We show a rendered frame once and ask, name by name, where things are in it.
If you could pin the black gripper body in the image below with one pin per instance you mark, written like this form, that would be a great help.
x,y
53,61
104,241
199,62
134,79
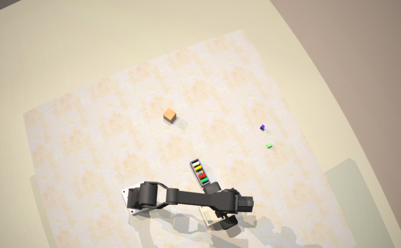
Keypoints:
x,y
227,222

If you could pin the small orange cube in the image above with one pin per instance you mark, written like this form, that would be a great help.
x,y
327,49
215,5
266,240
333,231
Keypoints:
x,y
169,115

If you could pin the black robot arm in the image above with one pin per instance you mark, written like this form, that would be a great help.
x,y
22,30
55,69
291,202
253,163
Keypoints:
x,y
227,201

